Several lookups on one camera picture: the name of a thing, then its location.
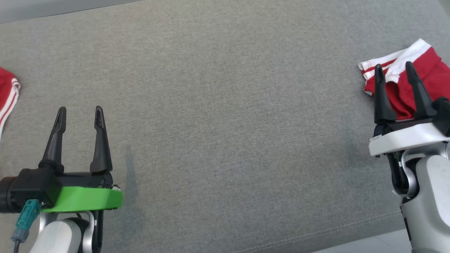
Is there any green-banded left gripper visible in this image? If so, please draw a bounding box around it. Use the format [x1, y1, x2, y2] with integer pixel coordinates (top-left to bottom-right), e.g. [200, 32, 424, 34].
[38, 106, 123, 213]

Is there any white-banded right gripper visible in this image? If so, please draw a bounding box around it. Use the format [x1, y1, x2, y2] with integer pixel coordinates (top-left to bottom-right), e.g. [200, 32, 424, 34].
[368, 61, 450, 157]

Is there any small red white-cuffed shirt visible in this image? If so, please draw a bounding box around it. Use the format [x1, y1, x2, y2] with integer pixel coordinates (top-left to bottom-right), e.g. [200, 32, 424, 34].
[358, 39, 450, 121]

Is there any red jersey with white trim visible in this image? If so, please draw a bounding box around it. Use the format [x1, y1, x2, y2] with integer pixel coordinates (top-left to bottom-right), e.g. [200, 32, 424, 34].
[0, 67, 21, 141]

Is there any grey fabric sofa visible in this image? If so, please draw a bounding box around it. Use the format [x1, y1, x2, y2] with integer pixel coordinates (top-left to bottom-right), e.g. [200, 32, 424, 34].
[0, 0, 450, 253]

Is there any teal left camera connector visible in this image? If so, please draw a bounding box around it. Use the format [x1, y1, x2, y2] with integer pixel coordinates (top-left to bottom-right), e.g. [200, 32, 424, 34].
[11, 199, 41, 243]

